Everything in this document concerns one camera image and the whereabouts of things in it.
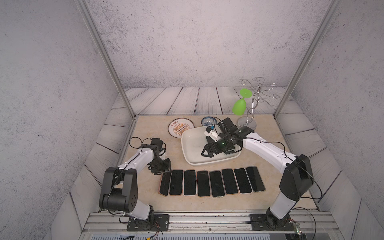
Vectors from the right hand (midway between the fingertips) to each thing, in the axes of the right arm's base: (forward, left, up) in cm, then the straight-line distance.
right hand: (208, 152), depth 80 cm
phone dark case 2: (-8, -20, -17) cm, 27 cm away
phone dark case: (-11, +10, -15) cm, 21 cm away
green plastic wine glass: (+30, -20, +5) cm, 36 cm away
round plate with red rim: (+33, +22, -16) cm, 42 cm away
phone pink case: (-10, +18, -17) cm, 26 cm away
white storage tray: (+19, +9, -16) cm, 26 cm away
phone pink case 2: (-11, +3, -15) cm, 19 cm away
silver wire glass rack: (+34, -30, -13) cm, 48 cm away
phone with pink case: (-10, -12, -16) cm, 22 cm away
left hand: (-5, +22, -13) cm, 26 cm away
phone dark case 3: (+8, -14, -12) cm, 20 cm away
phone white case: (-12, +24, -13) cm, 30 cm away
